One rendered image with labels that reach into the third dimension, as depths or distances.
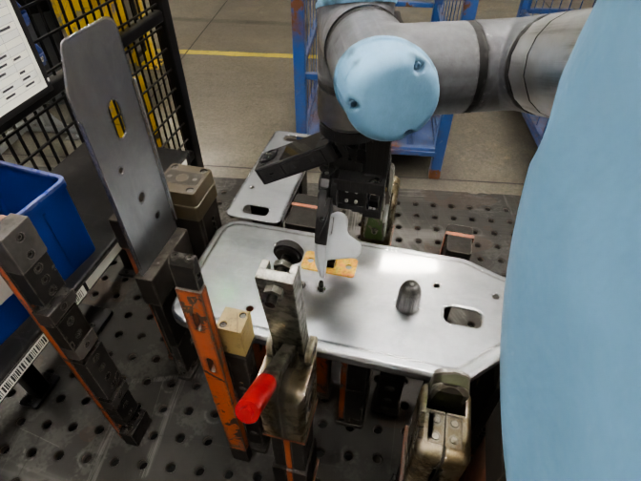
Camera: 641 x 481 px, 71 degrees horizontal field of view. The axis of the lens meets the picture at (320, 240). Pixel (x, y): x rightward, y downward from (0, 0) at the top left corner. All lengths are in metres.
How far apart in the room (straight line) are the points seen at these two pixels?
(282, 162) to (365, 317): 0.24
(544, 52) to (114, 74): 0.47
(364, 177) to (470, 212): 0.79
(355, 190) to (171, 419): 0.58
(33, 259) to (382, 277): 0.45
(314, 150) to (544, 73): 0.28
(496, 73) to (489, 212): 0.95
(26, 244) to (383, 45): 0.42
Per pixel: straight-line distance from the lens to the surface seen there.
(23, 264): 0.58
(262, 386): 0.43
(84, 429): 0.98
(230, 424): 0.75
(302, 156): 0.55
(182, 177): 0.80
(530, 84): 0.37
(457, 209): 1.32
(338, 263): 0.70
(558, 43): 0.35
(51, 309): 0.63
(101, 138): 0.61
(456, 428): 0.50
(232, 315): 0.57
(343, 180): 0.55
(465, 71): 0.40
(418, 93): 0.36
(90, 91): 0.60
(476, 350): 0.64
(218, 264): 0.72
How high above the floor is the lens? 1.51
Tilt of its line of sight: 44 degrees down
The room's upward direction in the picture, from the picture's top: straight up
